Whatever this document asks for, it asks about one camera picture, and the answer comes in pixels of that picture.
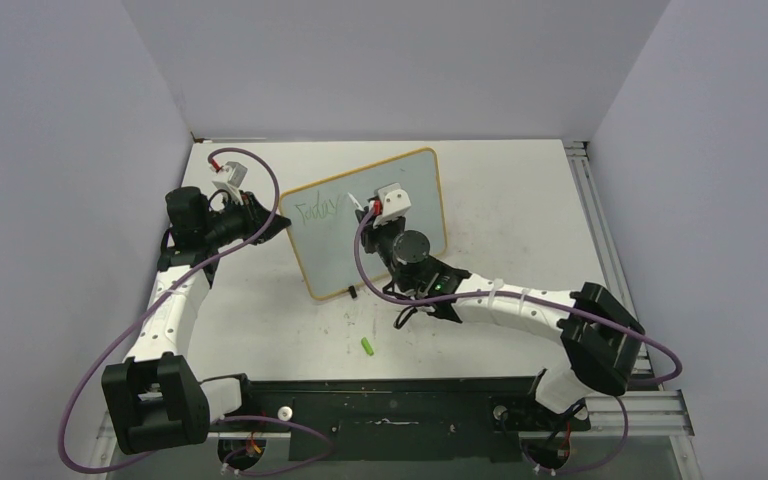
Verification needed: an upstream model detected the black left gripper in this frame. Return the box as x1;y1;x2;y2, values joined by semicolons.
202;190;290;249

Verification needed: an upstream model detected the white marker pen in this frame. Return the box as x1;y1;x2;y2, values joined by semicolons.
347;192;365;210

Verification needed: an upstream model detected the yellow framed whiteboard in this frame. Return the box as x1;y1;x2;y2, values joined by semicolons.
279;147;448;300

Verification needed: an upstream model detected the green marker cap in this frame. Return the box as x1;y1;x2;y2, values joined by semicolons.
360;337;375;356

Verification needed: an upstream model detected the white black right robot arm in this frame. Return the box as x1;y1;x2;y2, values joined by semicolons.
354;209;645;428

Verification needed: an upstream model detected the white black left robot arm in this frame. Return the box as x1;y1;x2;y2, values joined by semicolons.
101;186;292;455

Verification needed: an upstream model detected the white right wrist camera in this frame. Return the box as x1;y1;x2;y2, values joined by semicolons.
372;183;412;227

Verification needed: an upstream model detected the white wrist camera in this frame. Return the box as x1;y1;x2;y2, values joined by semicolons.
372;183;412;227
211;161;248;204

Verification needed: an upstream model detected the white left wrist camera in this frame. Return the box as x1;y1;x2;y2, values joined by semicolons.
211;161;248;204

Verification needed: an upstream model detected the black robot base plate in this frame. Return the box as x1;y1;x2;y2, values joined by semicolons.
211;377;597;462

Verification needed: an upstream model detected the aluminium frame rail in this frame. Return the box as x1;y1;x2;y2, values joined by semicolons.
563;140;653;374

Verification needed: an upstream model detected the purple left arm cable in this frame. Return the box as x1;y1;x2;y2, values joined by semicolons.
56;145;336;480

